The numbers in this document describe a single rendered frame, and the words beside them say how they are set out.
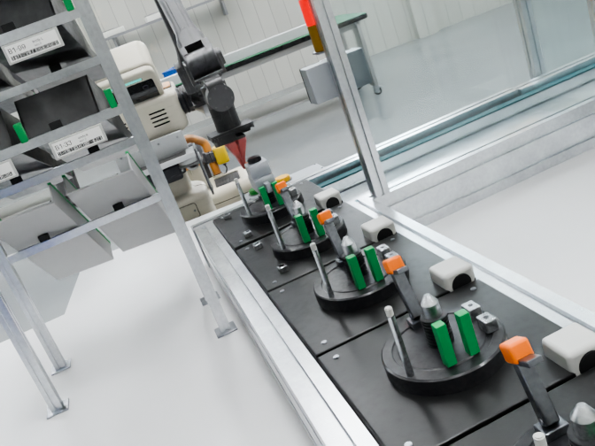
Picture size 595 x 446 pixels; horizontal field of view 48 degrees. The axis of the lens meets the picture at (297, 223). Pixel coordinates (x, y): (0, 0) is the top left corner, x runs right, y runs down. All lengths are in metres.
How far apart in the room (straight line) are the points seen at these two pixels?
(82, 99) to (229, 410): 0.56
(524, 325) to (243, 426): 0.42
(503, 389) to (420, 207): 0.72
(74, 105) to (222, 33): 8.44
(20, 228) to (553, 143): 1.08
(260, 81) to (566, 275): 8.74
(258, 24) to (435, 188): 8.36
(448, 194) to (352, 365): 0.66
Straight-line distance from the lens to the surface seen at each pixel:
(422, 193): 1.38
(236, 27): 9.62
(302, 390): 0.83
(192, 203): 2.16
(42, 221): 1.33
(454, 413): 0.71
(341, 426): 0.77
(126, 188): 1.32
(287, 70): 9.73
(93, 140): 1.15
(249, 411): 1.03
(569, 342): 0.73
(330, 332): 0.90
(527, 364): 0.59
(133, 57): 2.06
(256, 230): 1.37
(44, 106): 1.22
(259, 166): 1.39
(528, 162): 1.50
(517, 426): 0.68
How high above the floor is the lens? 1.41
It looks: 19 degrees down
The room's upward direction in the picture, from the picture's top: 20 degrees counter-clockwise
